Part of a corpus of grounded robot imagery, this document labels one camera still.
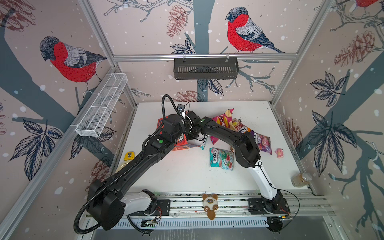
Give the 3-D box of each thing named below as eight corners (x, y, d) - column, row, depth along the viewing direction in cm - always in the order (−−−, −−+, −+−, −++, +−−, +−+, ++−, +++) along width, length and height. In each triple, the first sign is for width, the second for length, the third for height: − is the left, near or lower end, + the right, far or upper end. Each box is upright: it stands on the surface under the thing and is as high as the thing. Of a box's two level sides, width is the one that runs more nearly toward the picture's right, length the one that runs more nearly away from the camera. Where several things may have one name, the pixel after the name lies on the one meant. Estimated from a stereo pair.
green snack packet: (208, 167, 89) (208, 164, 86) (209, 149, 96) (210, 146, 93) (233, 170, 87) (234, 168, 84) (232, 152, 95) (234, 149, 92)
